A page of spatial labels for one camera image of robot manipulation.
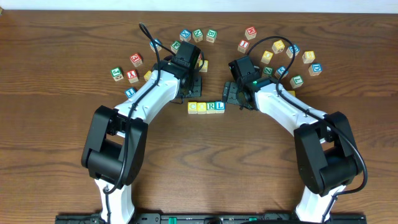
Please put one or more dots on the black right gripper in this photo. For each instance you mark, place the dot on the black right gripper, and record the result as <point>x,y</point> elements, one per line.
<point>231,94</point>

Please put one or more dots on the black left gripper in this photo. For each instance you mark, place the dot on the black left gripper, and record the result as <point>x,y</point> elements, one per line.
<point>193,87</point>

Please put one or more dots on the yellow C block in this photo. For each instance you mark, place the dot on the yellow C block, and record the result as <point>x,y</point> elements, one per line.
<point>192,108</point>

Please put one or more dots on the yellow o block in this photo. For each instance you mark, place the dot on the yellow o block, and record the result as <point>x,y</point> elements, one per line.
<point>201,107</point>
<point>266,57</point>

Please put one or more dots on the blue L block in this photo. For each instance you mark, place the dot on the blue L block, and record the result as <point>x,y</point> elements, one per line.
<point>219,107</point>

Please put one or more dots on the green R block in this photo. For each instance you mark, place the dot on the green R block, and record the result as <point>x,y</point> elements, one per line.
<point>210,107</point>

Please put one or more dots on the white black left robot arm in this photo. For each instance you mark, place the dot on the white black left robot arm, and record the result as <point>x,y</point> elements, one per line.
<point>116,140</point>

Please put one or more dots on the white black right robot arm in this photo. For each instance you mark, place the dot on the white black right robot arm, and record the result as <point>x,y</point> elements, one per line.
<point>327,157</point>

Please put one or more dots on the yellow S block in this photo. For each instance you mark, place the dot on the yellow S block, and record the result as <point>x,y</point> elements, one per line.
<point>203,65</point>

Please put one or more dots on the green Z block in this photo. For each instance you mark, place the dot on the green Z block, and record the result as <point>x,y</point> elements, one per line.
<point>268,71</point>

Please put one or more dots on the blue 5 block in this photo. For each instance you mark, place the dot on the blue 5 block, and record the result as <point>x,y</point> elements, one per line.
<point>281,72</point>

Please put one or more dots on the green F block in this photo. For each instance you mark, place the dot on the green F block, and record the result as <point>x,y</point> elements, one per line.
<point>175,46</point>

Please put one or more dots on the red I block right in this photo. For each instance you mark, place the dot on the red I block right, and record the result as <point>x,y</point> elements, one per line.
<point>243,46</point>

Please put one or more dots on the yellow block near A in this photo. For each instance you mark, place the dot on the yellow block near A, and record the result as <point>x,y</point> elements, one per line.
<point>148,75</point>

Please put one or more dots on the blue X block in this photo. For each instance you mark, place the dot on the blue X block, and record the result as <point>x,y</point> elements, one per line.
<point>185,35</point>

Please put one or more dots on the green N block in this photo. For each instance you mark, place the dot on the green N block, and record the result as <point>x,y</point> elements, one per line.
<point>197,35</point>

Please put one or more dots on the green B block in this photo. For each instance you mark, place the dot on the green B block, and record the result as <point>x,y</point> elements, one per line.
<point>211,35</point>

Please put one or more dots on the blue P block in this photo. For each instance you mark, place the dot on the blue P block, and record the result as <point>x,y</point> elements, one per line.
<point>156,46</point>

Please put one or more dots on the yellow block right lower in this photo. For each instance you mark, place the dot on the yellow block right lower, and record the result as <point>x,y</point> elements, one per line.
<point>291,93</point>

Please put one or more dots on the green T block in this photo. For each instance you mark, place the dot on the green T block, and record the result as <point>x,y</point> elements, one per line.
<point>296,81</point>

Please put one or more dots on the yellow block far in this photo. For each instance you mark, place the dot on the yellow block far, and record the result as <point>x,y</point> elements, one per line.
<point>278,47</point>

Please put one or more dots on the red block far right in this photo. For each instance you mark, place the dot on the red block far right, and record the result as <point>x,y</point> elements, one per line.
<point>250,33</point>

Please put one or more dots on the red E block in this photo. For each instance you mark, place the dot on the red E block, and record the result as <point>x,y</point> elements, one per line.
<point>136,59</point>

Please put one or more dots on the blue D block upper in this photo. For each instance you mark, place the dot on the blue D block upper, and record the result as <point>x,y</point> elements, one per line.
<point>292,51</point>

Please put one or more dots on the blue d block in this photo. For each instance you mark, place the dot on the blue d block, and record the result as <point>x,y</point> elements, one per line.
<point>315,69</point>
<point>292,51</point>

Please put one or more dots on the red X block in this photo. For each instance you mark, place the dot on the red X block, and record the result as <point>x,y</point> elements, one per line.
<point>132,76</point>

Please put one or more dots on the blue J block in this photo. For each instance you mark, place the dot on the blue J block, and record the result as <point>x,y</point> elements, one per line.
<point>130,92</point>

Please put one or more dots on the yellow 8 block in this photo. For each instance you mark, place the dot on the yellow 8 block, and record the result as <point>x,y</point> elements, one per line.
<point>308,57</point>

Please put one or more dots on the blue D block lower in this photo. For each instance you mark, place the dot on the blue D block lower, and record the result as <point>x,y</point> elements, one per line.
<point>315,69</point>

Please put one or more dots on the green J block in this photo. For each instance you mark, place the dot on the green J block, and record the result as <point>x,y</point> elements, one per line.
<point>117,74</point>

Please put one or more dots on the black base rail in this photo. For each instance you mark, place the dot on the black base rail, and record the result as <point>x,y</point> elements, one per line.
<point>155,218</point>

